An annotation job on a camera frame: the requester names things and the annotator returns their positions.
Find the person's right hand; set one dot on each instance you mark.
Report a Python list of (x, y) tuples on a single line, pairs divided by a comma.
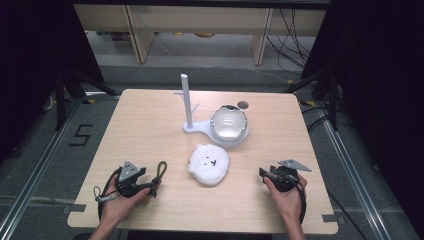
[(287, 204)]

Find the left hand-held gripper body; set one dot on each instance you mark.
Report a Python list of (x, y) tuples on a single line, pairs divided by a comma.
[(131, 185)]

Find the white stand with pole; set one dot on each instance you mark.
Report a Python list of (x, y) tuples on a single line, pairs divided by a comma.
[(188, 100)]

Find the person's left hand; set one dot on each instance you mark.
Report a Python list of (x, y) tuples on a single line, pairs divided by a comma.
[(116, 206)]

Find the light wooden shelf unit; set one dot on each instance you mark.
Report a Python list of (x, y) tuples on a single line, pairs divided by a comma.
[(200, 18)]

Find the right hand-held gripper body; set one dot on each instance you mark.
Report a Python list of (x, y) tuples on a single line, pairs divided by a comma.
[(286, 176)]

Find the grey tape piece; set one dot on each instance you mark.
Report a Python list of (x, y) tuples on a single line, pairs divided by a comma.
[(330, 218), (73, 208)]

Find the white plush toy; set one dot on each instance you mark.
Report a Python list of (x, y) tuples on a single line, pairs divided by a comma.
[(209, 164)]

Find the aluminium floor rail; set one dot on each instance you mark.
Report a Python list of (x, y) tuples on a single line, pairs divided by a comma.
[(353, 173), (40, 163)]

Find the black curtain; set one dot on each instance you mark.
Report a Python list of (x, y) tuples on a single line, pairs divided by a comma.
[(380, 83), (30, 66)]

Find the black metal stand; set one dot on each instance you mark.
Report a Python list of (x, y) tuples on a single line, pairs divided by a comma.
[(328, 96), (66, 93)]

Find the dark round spot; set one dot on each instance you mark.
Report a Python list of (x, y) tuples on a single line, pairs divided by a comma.
[(243, 104)]

